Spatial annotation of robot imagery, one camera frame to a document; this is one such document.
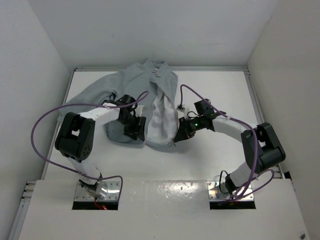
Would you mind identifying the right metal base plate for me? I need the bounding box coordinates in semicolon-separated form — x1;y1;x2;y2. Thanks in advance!
206;181;254;203

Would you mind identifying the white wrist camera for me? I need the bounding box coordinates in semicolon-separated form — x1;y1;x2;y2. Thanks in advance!
176;104;190;119
134;105;145;117

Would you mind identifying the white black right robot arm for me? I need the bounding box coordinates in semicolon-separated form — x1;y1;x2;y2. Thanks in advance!
173;99;286;196

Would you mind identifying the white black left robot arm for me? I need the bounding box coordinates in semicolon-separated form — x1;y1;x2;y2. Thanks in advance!
55;91;148;199

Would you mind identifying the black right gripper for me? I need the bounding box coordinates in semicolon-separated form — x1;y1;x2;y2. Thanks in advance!
174;116;204;142

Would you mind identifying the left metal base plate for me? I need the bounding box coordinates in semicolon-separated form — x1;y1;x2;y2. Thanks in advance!
74;180;121;202

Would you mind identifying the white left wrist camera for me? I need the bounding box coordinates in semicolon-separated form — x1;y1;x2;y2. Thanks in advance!
134;105;145;117

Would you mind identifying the metal base plate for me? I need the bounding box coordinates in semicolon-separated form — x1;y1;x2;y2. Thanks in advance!
206;181;254;203
74;180;121;202

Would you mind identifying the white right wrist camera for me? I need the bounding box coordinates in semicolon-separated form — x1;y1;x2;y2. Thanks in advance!
176;104;190;119

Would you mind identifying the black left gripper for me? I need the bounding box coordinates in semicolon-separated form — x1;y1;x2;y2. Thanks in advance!
118;113;146;141

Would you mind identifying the grey zip jacket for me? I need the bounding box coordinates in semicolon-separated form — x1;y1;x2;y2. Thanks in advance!
59;57;179;151

